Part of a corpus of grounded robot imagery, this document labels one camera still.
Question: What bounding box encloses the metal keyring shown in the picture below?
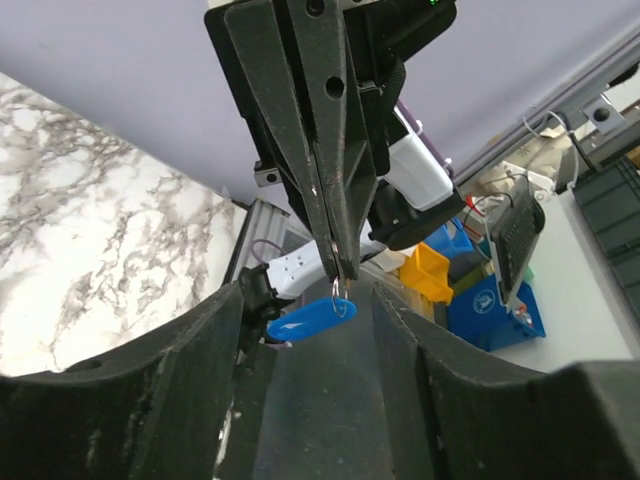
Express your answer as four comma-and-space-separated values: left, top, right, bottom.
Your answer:
331, 277, 348, 318

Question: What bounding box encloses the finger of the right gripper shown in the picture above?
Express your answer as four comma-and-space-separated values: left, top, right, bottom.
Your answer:
224, 1, 339, 278
274, 1, 376, 280

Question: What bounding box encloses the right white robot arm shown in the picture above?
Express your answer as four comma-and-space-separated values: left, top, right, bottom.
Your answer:
204, 1, 463, 348

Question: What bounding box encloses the aluminium frame profile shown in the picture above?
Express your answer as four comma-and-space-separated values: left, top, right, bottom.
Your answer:
223, 199, 289, 284

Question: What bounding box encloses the yellow storage bin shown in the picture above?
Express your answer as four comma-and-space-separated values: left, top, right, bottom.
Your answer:
399, 243, 454, 305

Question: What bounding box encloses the blue key tag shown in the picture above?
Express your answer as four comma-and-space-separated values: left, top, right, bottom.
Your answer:
266, 297, 357, 342

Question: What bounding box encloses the blue storage box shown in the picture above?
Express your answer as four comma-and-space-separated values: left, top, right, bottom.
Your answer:
447, 275, 546, 352

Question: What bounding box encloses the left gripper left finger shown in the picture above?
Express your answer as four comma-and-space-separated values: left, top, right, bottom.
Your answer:
1, 282, 275, 479

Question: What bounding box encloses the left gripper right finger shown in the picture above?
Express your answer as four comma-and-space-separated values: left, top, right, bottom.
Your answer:
372, 286, 639, 479

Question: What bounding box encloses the black keyboard device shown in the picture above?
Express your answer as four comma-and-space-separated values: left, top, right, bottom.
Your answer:
485, 175, 546, 310

